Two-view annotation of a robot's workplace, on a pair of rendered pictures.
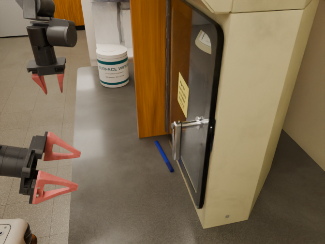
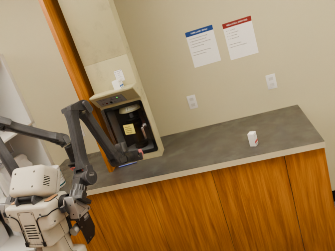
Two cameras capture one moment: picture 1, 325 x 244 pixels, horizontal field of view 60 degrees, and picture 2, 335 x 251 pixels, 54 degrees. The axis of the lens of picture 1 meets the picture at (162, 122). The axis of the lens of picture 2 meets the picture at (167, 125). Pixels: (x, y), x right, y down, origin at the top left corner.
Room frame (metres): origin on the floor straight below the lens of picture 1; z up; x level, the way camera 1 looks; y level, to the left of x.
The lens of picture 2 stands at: (-0.72, 1.82, 1.86)
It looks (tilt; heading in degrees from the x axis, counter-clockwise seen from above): 18 degrees down; 297
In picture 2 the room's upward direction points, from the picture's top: 18 degrees counter-clockwise
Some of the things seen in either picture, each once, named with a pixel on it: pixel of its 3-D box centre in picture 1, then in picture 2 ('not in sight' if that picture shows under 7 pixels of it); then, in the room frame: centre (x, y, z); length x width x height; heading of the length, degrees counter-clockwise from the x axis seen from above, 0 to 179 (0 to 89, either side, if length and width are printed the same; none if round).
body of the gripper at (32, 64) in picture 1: (45, 55); (74, 157); (0.77, 0.34, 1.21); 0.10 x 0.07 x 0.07; 103
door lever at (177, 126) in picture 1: (184, 139); (144, 131); (0.44, -0.04, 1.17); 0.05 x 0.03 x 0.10; 103
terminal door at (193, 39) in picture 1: (184, 99); (130, 130); (0.55, -0.05, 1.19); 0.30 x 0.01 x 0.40; 13
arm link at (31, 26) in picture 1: (41, 34); (71, 149); (0.77, 0.33, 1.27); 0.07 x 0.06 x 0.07; 77
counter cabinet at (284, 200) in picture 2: not in sight; (183, 205); (0.39, -0.16, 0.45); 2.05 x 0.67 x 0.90; 13
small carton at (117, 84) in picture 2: not in sight; (117, 84); (0.49, -0.01, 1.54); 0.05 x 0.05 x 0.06; 1
